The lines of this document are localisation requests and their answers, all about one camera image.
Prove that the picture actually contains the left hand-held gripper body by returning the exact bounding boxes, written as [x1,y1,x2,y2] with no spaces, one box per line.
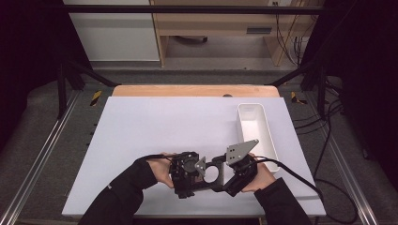
[170,151,207,192]

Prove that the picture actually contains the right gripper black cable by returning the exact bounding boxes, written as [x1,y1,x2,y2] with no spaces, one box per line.
[253,155,360,225]

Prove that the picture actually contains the person's left hand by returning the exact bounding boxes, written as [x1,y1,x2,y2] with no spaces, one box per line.
[145,152,176,189]

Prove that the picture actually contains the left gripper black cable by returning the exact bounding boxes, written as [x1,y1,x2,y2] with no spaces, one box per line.
[134,154,175,163]

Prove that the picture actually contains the grey desk label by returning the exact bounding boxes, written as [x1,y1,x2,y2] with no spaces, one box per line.
[245,26,273,35]

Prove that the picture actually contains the bundle of hanging desk cables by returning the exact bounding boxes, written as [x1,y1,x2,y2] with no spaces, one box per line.
[274,13,314,68]

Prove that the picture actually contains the wooden table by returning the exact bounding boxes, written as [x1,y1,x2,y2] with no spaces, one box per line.
[111,83,281,98]

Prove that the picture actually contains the yellow black tape marker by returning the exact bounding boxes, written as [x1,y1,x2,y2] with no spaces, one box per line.
[89,90,103,107]
[289,91,308,106]

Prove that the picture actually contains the black upright frame post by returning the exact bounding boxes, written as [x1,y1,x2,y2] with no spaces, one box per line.
[56,62,69,120]

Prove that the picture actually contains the person's right hand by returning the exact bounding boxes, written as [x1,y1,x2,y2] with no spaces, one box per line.
[239,152,278,193]

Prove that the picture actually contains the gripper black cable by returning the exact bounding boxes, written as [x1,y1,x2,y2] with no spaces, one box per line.
[253,155,360,225]
[134,154,175,163]

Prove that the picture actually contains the aluminium rail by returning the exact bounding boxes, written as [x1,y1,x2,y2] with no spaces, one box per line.
[0,89,82,225]
[303,92,380,225]

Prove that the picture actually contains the dark grey perforated plate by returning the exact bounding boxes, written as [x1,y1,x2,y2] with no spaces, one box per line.
[194,155,225,193]

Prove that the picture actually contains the light wooden desk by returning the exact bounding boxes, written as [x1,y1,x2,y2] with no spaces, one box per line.
[149,0,325,68]

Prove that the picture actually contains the black diagonal frame strut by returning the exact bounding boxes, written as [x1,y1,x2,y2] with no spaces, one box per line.
[266,60,320,88]
[64,59,121,88]

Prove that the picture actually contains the white table board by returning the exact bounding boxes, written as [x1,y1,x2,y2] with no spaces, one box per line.
[61,96,327,218]

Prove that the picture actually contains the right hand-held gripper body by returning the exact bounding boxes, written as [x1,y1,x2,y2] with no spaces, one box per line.
[225,139,260,188]

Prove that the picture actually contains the black floor cables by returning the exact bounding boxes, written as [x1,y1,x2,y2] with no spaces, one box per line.
[293,76,346,136]

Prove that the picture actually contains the black horizontal frame bar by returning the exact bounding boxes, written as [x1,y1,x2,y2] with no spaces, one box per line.
[61,4,327,15]

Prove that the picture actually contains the white plastic bin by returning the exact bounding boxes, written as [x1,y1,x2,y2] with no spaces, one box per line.
[236,102,281,173]

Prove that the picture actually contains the dark curtain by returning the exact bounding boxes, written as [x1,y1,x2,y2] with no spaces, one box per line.
[0,0,92,154]
[301,0,398,191]

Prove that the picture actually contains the white cabinet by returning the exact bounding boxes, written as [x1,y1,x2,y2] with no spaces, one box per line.
[61,0,161,62]

